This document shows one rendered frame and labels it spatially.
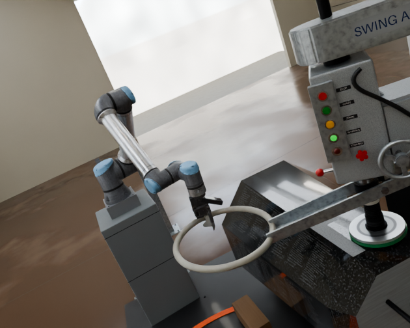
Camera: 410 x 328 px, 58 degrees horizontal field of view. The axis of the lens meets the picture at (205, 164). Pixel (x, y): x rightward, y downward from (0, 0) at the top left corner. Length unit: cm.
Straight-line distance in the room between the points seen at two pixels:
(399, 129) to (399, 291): 65
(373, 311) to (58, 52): 769
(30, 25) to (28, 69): 84
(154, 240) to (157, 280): 31
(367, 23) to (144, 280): 212
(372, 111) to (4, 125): 779
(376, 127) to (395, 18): 34
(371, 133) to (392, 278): 58
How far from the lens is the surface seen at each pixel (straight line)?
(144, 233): 259
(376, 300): 165
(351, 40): 129
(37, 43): 848
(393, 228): 167
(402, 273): 166
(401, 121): 139
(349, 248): 164
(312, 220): 159
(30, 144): 856
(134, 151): 195
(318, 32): 128
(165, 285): 281
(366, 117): 136
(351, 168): 143
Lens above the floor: 180
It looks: 20 degrees down
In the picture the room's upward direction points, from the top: 22 degrees counter-clockwise
